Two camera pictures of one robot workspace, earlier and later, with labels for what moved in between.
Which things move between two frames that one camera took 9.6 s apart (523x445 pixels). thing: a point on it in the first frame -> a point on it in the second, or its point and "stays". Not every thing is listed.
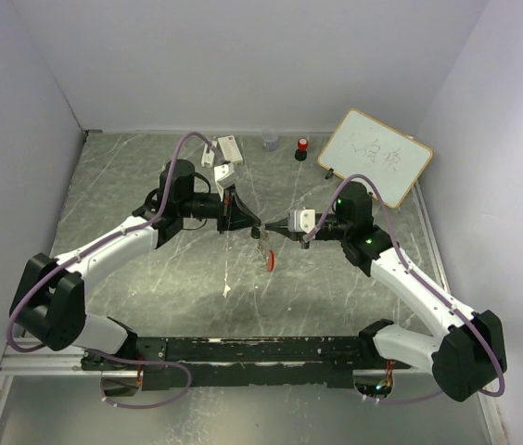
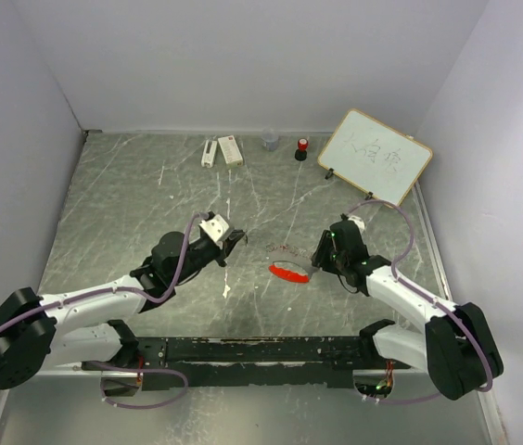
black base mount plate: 311,362 stays
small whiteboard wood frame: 361,145 stays
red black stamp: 300,154 stays
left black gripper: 235,214 -> 228,244
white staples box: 230,150 stays
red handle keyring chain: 263,247 -> 289,272
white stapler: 208,158 stays
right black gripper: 283,228 -> 320,259
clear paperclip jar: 270,139 stays
